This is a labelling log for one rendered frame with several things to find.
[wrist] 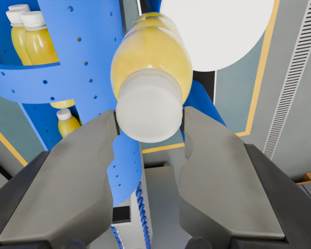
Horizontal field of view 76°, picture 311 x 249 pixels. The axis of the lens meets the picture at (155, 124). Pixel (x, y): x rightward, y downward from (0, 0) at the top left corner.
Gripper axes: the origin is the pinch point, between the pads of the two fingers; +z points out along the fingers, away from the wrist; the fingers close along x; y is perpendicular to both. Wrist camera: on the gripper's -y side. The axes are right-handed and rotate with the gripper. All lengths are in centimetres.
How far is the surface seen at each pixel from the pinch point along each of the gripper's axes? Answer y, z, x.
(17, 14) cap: -5.6, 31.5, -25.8
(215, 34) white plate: 1.5, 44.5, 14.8
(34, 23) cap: -4.0, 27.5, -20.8
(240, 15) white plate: -2.3, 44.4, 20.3
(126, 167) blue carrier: 33.4, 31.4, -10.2
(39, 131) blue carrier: 24, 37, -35
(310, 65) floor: 48, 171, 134
